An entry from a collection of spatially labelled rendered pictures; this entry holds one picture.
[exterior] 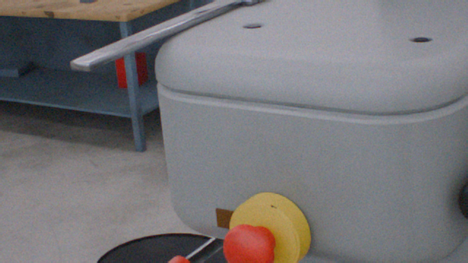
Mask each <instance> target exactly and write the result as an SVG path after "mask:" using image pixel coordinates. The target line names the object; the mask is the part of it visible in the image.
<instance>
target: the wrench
mask: <svg viewBox="0 0 468 263"><path fill-rule="evenodd" d="M264 1H266V0H215V1H214V2H212V3H210V4H207V5H205V6H201V7H199V8H197V9H195V10H193V11H191V12H188V13H186V14H184V15H180V16H178V17H176V18H173V19H171V20H168V21H165V22H164V23H160V24H157V25H155V26H154V27H152V28H149V29H147V30H145V31H141V32H139V33H136V34H134V35H132V36H130V37H127V38H124V39H121V41H119V42H116V43H114V44H111V45H108V46H106V47H103V48H100V49H98V50H95V51H93V52H91V53H90V54H88V55H86V56H83V57H80V58H77V59H75V60H73V61H71V63H70V64H71V68H72V69H76V70H83V71H92V70H94V69H97V68H99V67H101V66H104V65H106V64H109V62H111V61H114V60H116V59H117V58H120V57H123V56H126V55H128V54H130V53H133V52H135V51H137V50H139V49H141V48H142V47H145V46H148V45H151V44H153V43H155V42H158V41H159V40H162V39H164V38H167V37H170V36H172V35H173V34H175V33H178V32H180V31H183V30H184V29H186V28H190V27H192V26H195V25H197V24H199V23H202V22H204V21H207V20H210V19H212V18H215V17H216V16H218V15H220V14H222V13H224V12H227V11H229V10H232V9H234V8H236V7H239V6H241V5H246V6H252V5H254V4H256V3H260V2H264Z"/></svg>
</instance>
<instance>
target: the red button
mask: <svg viewBox="0 0 468 263"><path fill-rule="evenodd" d="M275 245H276V242H275V238H274V235H273V234H272V232H271V231H270V230H269V229H267V228H266V227H264V226H252V225H248V224H239V225H237V226H234V227H233V228H232V229H231V230H230V231H229V232H228V233H227V235H226V237H225V240H224V254H225V257H226V259H227V261H228V262H229V263H273V261H274V252H273V250H274V248H275Z"/></svg>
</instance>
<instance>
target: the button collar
mask: <svg viewBox="0 0 468 263"><path fill-rule="evenodd" d="M239 224H248V225H252V226H264V227H266V228H267V229H269V230H270V231H271V232H272V234H273V235H274V238H275V242H276V245H275V248H274V250H273V252H274V261H273V263H298V262H299V261H300V260H302V258H303V257H305V256H306V255H307V252H308V250H309V246H310V242H311V235H310V230H309V225H308V224H307V221H306V219H305V216H304V215H303V213H302V212H301V210H300V209H299V208H298V207H297V206H296V205H295V204H294V203H293V202H291V201H290V200H288V199H287V198H285V197H283V196H281V195H278V194H274V193H261V194H257V195H254V196H253V197H251V198H249V199H248V200H246V201H245V202H244V203H243V204H242V205H239V206H238V207H237V209H236V210H235V211H234V213H233V215H232V217H231V220H230V230H231V229H232V228H233V227H234V226H237V225H239Z"/></svg>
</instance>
